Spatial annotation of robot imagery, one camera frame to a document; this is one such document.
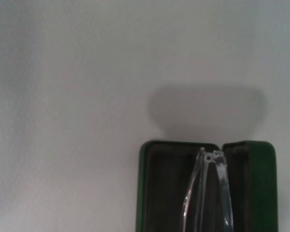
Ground clear transparent glasses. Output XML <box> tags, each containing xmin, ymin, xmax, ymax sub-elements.
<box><xmin>182</xmin><ymin>146</ymin><xmax>234</xmax><ymax>232</ymax></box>

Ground green glasses case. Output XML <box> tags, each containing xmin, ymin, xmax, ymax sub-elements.
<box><xmin>136</xmin><ymin>139</ymin><xmax>280</xmax><ymax>232</ymax></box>

